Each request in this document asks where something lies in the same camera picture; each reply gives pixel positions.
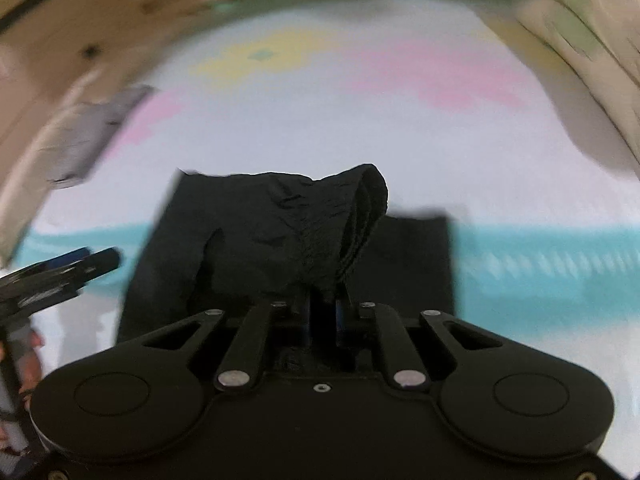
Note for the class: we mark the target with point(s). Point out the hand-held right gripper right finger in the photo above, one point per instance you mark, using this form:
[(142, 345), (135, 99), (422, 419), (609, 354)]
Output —
[(392, 340)]

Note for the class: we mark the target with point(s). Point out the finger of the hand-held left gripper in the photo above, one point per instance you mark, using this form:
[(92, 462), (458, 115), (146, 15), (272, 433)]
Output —
[(70, 257), (102, 261)]

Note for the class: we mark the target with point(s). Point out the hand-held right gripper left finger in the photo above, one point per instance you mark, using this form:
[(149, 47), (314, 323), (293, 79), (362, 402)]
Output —
[(250, 340)]

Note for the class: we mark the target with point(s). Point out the black pants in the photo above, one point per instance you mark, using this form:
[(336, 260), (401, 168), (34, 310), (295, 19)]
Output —
[(280, 220)]

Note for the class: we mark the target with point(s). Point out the grey garment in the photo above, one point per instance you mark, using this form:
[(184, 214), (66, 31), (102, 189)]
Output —
[(97, 130)]

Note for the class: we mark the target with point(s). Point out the floral bed sheet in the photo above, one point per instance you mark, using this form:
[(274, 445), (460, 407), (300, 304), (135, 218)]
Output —
[(350, 120)]

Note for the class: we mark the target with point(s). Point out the wooden headboard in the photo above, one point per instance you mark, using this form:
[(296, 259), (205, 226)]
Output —
[(150, 0)]

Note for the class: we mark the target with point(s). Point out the folded leaf print quilt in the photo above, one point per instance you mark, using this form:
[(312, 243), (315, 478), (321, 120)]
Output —
[(595, 50)]

